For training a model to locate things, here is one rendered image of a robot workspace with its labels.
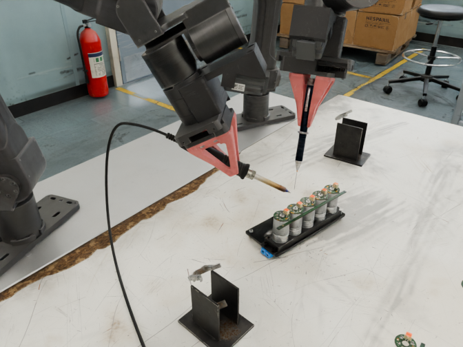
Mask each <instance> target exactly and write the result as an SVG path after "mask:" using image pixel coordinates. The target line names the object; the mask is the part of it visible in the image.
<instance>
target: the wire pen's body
mask: <svg viewBox="0 0 463 347"><path fill-rule="evenodd" d="M313 87H314V85H307V88H306V93H305V101H304V106H303V111H302V120H301V125H300V131H298V133H299V138H298V146H297V150H296V159H295V160H296V161H302V159H303V154H304V150H305V141H306V137H307V134H309V132H308V131H307V130H308V127H307V121H308V115H309V108H310V104H311V97H312V94H313Z"/></svg>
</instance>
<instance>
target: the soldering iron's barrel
mask: <svg viewBox="0 0 463 347"><path fill-rule="evenodd" d="M245 177H246V178H249V179H251V180H253V179H256V180H258V181H260V182H263V183H265V184H266V185H269V186H270V187H273V188H275V189H277V190H279V191H282V192H285V191H286V189H287V188H286V187H284V186H282V185H280V184H278V183H275V182H273V181H271V180H269V179H267V178H264V177H262V176H260V175H258V174H256V171H254V170H253V169H250V168H249V171H248V172H247V175H246V176H245Z"/></svg>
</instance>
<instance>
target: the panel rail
mask: <svg viewBox="0 0 463 347"><path fill-rule="evenodd" d="M344 193H346V191H342V192H338V194H337V195H335V196H333V197H332V198H330V199H328V198H327V199H326V201H324V202H322V203H320V204H319V205H317V206H316V205H314V207H313V208H312V209H310V210H308V211H306V212H304V213H303V212H301V214H300V215H299V216H297V217H295V218H294V219H292V220H288V222H286V223H284V224H282V225H281V226H279V227H277V230H280V229H282V228H284V227H286V226H287V225H289V224H291V223H292V222H295V221H296V220H298V219H300V218H302V217H303V216H305V215H307V214H309V213H311V212H312V211H314V210H316V209H318V208H320V207H321V206H323V205H325V204H327V203H328V202H331V201H332V200H334V199H336V198H337V197H339V196H341V195H342V194H344Z"/></svg>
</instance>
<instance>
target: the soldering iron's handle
mask: <svg viewBox="0 0 463 347"><path fill-rule="evenodd" d="M174 137H175V135H172V134H171V133H167V135H166V138H168V139H169V140H171V141H173V142H176V140H175V139H174ZM180 148H182V149H184V150H185V151H187V149H186V148H185V146H182V147H180ZM205 150H207V151H208V152H209V153H210V154H212V155H213V156H215V157H216V158H217V159H219V161H221V162H222V163H224V164H225V165H227V166H228V167H230V163H229V156H228V155H225V154H224V153H223V152H221V151H218V150H216V149H214V148H212V147H208V148H207V149H205ZM187 152H188V151H187ZM237 161H238V160H237ZM249 167H250V164H248V163H247V164H245V163H243V162H241V161H238V174H236V175H237V176H239V177H240V179H242V180H243V179H244V178H245V176H246V175H247V172H248V171H249Z"/></svg>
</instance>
